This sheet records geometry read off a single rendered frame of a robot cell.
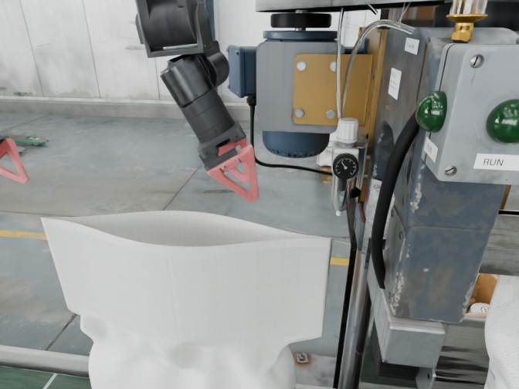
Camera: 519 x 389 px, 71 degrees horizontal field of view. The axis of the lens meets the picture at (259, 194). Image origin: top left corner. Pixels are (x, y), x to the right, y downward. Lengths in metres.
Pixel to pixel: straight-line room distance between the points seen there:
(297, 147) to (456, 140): 0.50
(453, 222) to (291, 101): 0.43
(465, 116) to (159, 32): 0.36
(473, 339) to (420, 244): 0.68
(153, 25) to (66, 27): 6.13
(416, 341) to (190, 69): 0.41
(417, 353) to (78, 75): 6.45
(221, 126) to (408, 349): 0.35
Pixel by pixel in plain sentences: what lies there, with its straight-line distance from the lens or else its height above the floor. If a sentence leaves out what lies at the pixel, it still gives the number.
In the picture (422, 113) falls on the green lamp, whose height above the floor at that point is 1.28.
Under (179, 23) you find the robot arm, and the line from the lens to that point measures 0.48.
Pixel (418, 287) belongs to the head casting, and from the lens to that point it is 0.40.
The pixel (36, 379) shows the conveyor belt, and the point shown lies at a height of 0.38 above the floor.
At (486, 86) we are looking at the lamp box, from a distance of 0.28.
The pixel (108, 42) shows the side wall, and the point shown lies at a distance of 6.29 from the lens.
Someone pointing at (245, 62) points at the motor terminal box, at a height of 1.28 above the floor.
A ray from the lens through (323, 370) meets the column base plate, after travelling 1.72.
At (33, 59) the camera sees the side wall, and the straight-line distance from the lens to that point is 7.04.
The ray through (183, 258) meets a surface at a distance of 0.56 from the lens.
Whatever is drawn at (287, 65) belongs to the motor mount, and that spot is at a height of 1.28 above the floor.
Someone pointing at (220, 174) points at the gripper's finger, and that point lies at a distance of 0.47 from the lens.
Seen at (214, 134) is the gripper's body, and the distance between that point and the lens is 0.50.
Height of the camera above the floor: 1.34
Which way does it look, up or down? 25 degrees down
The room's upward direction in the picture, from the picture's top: straight up
